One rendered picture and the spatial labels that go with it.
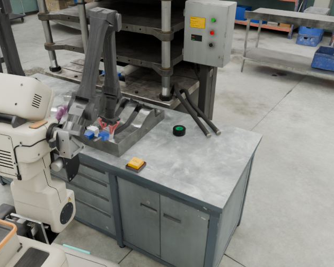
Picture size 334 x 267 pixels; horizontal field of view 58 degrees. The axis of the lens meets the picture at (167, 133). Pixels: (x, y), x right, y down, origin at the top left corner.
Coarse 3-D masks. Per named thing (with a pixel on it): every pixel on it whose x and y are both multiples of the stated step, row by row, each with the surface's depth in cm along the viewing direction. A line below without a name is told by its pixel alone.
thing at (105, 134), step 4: (104, 128) 162; (108, 128) 163; (100, 132) 160; (104, 132) 161; (108, 132) 161; (100, 136) 158; (104, 136) 158; (108, 136) 161; (112, 136) 164; (96, 140) 156
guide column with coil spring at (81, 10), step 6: (78, 0) 223; (78, 6) 226; (84, 6) 228; (78, 12) 229; (84, 12) 229; (84, 18) 231; (84, 24) 233; (84, 30) 235; (84, 36) 238; (84, 42) 241; (84, 48) 244
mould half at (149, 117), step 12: (132, 108) 186; (144, 108) 185; (156, 108) 201; (120, 120) 182; (144, 120) 178; (156, 120) 192; (120, 132) 170; (132, 132) 171; (144, 132) 183; (84, 144) 175; (96, 144) 170; (108, 144) 164; (120, 144) 163; (132, 144) 174
